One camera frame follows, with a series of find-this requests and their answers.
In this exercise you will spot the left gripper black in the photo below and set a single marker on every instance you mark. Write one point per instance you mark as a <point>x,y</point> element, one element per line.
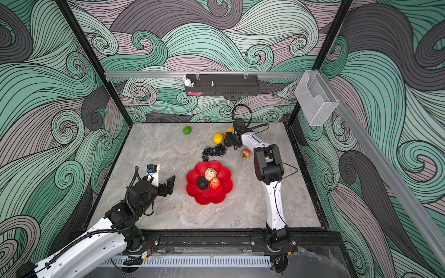
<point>168,186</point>

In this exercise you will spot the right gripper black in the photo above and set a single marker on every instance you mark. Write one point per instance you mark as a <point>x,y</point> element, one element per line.
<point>228,139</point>

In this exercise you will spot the dark avocado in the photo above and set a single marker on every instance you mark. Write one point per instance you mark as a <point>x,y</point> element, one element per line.
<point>203,183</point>

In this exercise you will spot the red flower-shaped bowl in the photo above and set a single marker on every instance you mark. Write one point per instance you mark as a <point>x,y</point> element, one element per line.
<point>206,197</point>

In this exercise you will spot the red apple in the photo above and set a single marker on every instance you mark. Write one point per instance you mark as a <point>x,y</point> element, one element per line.
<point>215,185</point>

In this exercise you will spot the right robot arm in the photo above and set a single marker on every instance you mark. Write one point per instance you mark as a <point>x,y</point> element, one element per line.
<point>269,170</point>

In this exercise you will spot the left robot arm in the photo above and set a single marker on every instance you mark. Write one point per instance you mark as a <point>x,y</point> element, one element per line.
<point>115,233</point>

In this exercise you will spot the yellow lemon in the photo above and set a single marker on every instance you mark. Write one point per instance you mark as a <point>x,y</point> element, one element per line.
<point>218,138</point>

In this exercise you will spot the black grape bunch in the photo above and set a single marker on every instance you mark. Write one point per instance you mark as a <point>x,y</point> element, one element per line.
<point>209,152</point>

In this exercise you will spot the green lime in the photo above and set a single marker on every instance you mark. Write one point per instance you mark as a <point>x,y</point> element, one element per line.
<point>187,130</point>

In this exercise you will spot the pink item in shelf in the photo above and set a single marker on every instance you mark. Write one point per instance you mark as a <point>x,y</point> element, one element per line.
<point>195,94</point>

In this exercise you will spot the white rabbit figurine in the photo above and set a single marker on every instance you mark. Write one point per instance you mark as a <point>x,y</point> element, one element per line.
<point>187,81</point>

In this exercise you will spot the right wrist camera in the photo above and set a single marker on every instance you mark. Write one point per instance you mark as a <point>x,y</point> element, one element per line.
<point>238,125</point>

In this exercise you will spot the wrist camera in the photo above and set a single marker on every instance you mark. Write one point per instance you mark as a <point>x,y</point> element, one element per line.
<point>153,174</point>
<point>238,125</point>

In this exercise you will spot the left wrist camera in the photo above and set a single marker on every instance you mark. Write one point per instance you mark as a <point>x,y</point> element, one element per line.
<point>153,174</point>

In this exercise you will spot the black wall shelf tray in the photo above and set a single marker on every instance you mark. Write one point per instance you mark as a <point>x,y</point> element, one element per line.
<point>224,85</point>

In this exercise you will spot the clear plastic wall bin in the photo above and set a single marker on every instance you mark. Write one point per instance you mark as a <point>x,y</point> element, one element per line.
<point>315,95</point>

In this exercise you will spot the white perforated cable duct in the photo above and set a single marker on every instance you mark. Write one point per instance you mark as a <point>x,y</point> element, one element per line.
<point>231,261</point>

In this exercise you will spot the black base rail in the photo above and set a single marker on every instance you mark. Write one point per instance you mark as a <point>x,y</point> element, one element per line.
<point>165,241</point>

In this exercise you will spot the aluminium rail right wall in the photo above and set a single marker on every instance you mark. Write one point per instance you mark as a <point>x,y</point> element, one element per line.
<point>355,117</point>

